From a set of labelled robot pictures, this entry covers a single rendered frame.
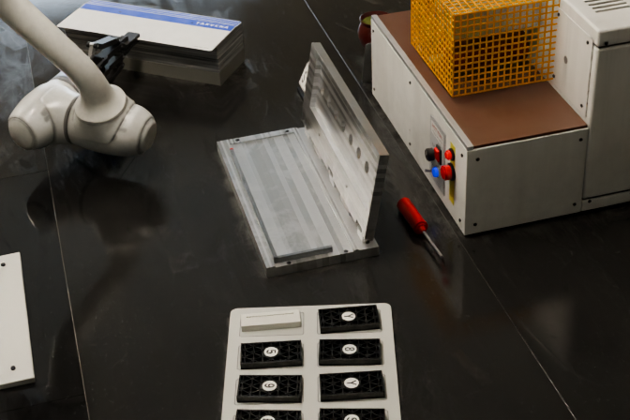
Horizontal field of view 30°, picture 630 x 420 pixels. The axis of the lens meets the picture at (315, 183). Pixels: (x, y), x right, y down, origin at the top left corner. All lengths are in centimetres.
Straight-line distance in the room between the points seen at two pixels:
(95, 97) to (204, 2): 85
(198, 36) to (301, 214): 63
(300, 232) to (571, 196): 50
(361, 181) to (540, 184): 32
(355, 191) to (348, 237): 8
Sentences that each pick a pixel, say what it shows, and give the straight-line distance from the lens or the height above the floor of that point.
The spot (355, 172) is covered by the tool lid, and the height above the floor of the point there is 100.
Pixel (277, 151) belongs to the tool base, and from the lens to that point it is 238.
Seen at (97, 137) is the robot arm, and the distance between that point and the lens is 232.
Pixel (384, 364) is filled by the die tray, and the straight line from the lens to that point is 188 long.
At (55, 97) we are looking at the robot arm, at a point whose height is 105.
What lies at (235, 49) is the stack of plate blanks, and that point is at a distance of 271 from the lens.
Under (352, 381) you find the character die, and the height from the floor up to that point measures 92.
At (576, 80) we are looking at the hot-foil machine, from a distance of 214.
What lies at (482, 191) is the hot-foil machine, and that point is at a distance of 211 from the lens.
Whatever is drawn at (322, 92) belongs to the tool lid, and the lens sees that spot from 234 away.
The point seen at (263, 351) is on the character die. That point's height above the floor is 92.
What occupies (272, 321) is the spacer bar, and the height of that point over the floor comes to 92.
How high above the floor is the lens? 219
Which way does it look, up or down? 34 degrees down
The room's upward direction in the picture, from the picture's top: 3 degrees counter-clockwise
